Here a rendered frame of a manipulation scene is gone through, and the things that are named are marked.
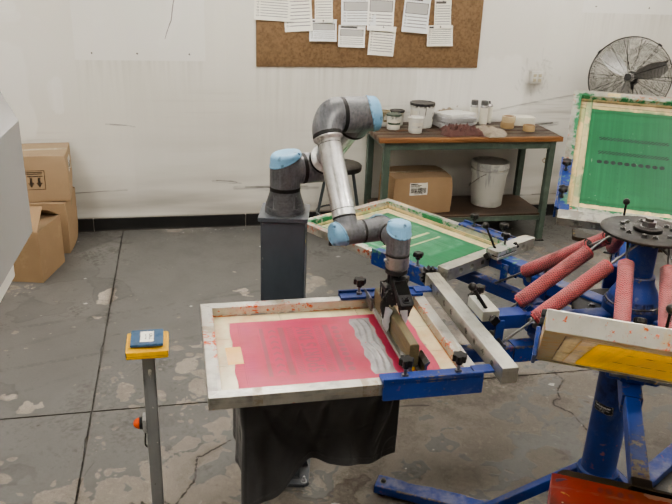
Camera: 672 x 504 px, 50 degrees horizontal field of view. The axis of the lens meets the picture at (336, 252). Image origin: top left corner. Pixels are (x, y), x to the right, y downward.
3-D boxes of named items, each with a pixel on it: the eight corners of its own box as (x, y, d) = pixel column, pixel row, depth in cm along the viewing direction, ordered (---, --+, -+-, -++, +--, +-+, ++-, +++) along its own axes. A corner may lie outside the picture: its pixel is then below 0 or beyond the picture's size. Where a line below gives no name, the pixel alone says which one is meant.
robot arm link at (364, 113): (292, 160, 279) (340, 89, 231) (328, 157, 285) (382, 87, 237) (298, 189, 277) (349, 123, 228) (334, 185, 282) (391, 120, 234)
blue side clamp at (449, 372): (382, 401, 204) (383, 380, 202) (377, 392, 209) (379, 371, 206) (481, 392, 211) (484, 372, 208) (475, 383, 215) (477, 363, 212)
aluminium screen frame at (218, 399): (208, 410, 195) (208, 398, 194) (200, 314, 248) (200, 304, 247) (482, 387, 211) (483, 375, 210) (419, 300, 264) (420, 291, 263)
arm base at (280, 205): (267, 203, 283) (267, 179, 280) (305, 205, 283) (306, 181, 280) (262, 216, 269) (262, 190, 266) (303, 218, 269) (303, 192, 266)
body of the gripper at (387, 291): (401, 295, 236) (403, 261, 231) (409, 307, 228) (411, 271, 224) (378, 297, 234) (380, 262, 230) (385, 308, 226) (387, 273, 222)
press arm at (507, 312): (475, 331, 235) (477, 317, 233) (468, 322, 241) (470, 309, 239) (524, 327, 239) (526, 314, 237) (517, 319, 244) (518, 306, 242)
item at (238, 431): (240, 516, 219) (238, 395, 203) (229, 428, 260) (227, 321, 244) (250, 515, 219) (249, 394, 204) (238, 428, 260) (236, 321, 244)
